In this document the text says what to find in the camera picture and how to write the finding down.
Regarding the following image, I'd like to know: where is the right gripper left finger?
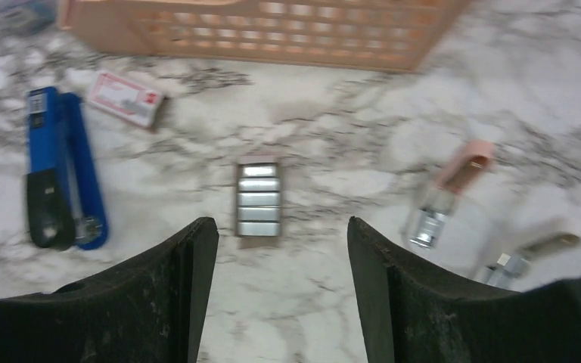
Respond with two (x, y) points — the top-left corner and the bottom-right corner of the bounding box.
(0, 217), (219, 362)

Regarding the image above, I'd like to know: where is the pink white small stapler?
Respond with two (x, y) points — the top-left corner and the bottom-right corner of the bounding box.
(402, 140), (495, 249)

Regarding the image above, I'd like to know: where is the orange plastic file organizer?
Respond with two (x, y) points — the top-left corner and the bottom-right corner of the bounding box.
(56, 0), (467, 72)

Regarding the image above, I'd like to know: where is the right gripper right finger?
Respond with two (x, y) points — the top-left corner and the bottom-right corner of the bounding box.
(347, 217), (581, 363)

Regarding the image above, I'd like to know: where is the staple tray with staples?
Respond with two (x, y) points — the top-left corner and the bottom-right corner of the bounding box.
(234, 154), (284, 249)

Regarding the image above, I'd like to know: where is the red white staple box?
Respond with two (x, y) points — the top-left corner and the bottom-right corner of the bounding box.
(85, 70), (165, 129)

